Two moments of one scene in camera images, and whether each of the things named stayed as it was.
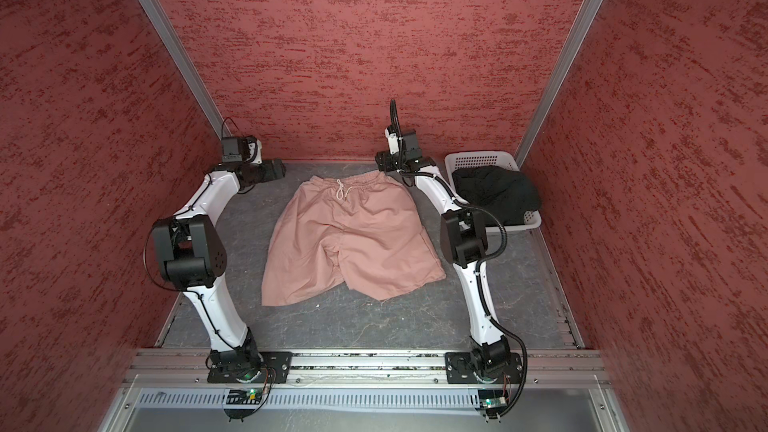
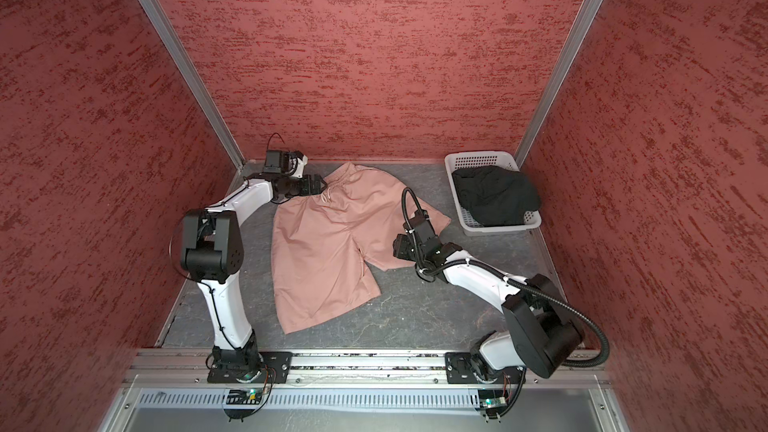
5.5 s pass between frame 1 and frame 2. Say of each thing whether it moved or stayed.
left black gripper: moved
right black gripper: moved
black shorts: stayed
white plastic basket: stayed
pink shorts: moved
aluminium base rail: stayed
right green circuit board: stayed
